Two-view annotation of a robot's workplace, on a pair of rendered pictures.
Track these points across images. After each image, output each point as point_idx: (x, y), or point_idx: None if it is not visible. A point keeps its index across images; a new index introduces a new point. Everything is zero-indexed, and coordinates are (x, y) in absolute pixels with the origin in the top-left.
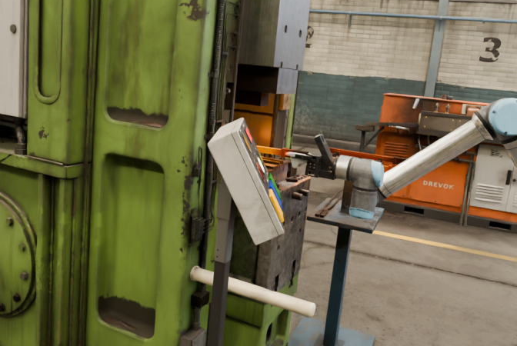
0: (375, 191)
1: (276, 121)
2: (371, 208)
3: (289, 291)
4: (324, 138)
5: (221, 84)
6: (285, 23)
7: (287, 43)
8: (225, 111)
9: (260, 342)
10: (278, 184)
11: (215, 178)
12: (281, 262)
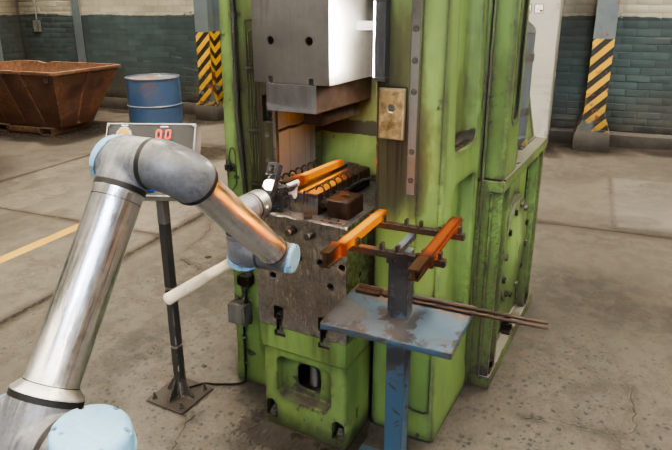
0: (228, 236)
1: (378, 152)
2: (228, 255)
3: (321, 351)
4: (271, 166)
5: (250, 96)
6: (266, 34)
7: (277, 55)
8: (265, 123)
9: (265, 359)
10: (289, 211)
11: (258, 182)
12: (284, 296)
